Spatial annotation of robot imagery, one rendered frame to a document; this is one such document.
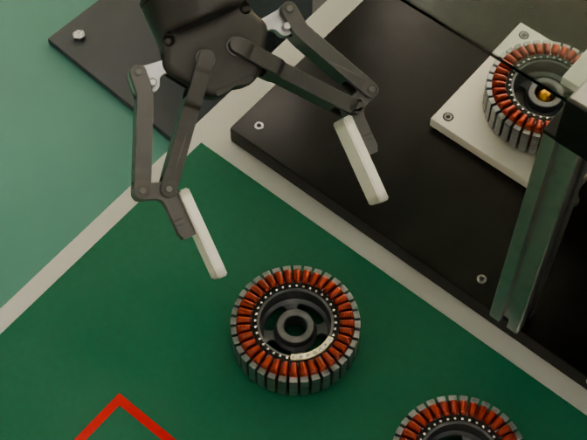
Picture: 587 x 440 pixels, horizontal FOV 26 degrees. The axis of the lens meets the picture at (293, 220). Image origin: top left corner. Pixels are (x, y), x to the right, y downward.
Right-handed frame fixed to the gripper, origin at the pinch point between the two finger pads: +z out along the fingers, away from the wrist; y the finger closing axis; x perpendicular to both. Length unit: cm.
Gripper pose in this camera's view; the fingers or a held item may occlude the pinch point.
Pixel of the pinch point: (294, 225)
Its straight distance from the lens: 95.2
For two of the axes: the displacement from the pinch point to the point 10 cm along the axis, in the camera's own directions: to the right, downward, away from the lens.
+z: 4.1, 9.1, 0.3
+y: -8.8, 4.1, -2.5
